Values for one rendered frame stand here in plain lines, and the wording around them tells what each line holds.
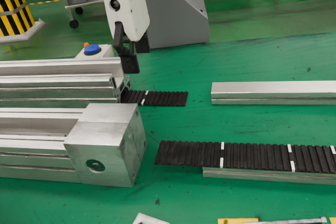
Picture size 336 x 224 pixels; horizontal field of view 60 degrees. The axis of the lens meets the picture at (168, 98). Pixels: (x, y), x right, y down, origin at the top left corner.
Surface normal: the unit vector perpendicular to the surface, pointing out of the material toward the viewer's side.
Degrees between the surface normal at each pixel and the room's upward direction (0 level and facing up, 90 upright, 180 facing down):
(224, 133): 0
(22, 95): 90
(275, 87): 0
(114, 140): 0
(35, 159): 90
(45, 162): 90
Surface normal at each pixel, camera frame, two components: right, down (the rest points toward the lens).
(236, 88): -0.14, -0.80
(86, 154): -0.19, 0.59
